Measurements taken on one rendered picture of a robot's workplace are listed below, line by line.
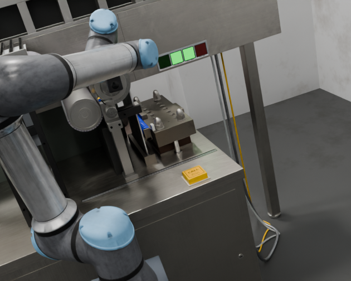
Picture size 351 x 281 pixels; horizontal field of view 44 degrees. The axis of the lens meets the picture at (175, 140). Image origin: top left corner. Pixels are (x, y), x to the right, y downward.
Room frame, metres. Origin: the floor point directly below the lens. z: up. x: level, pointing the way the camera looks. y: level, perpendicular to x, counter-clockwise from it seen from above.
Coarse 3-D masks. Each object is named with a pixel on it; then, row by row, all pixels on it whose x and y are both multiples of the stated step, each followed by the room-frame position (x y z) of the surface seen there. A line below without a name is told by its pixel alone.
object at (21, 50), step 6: (12, 42) 1.70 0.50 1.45; (18, 42) 1.67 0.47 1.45; (0, 48) 1.62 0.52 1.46; (12, 48) 1.56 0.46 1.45; (18, 48) 1.64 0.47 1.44; (24, 48) 1.60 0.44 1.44; (0, 54) 1.47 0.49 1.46; (6, 54) 1.43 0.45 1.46; (12, 54) 1.43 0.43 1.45; (18, 54) 1.44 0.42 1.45; (24, 54) 1.44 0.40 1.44
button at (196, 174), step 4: (192, 168) 1.36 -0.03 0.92; (196, 168) 1.35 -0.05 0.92; (200, 168) 1.35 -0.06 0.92; (184, 172) 1.35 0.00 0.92; (188, 172) 1.34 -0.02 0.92; (192, 172) 1.33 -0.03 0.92; (196, 172) 1.33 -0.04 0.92; (200, 172) 1.32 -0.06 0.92; (204, 172) 1.31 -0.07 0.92; (184, 176) 1.33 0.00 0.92; (188, 176) 1.31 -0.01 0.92; (192, 176) 1.31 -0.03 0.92; (196, 176) 1.30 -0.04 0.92; (200, 176) 1.30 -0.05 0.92; (204, 176) 1.31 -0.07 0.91; (188, 180) 1.29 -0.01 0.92; (192, 180) 1.30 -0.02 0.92; (196, 180) 1.30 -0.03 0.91; (200, 180) 1.30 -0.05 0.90
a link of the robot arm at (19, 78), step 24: (120, 48) 1.05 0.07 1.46; (144, 48) 1.09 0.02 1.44; (0, 72) 0.79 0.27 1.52; (24, 72) 0.80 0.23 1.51; (48, 72) 0.81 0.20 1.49; (72, 72) 0.85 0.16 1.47; (96, 72) 0.93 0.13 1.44; (120, 72) 1.03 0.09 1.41; (0, 96) 0.78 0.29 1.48; (24, 96) 0.78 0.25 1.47; (48, 96) 0.81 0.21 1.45
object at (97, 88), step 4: (120, 76) 1.53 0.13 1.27; (124, 80) 1.53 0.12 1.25; (96, 84) 1.50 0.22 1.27; (124, 84) 1.53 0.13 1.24; (96, 88) 1.50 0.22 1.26; (124, 88) 1.53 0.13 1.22; (96, 92) 1.50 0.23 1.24; (100, 92) 1.51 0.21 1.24; (120, 92) 1.52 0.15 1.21; (124, 92) 1.53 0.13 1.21; (100, 96) 1.50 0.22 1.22; (104, 96) 1.51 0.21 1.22; (108, 96) 1.51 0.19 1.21; (112, 96) 1.51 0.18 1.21; (116, 96) 1.52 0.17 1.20; (120, 96) 1.52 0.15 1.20
